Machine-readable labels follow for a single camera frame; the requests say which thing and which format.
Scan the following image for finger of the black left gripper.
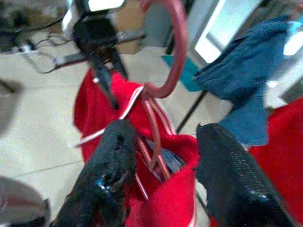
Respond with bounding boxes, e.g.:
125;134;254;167
88;51;119;110
106;46;130;80

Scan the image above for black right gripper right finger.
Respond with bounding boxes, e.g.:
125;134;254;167
195;122;297;227

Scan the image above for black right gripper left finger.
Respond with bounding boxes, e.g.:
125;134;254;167
50;119;138;227

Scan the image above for red wire clothes hanger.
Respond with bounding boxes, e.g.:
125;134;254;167
134;0;188;202

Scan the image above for red garment with white stripes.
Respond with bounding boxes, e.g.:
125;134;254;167
72;69;200;227

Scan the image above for brown cardboard box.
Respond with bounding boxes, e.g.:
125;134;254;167
115;7;143;54

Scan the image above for hanging red cloth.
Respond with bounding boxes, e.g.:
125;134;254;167
248;97;303;223

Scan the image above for teal floor mat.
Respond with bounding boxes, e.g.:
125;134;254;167
161;55;202;92

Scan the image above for black rack pole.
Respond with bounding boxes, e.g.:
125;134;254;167
176;90;207;133

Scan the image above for grey round casing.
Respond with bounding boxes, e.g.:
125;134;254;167
0;175;52;227

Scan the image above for hanging blue jeans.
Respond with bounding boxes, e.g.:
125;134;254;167
193;15;292;147

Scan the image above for white framed panel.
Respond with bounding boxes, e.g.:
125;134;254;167
193;0;261;64

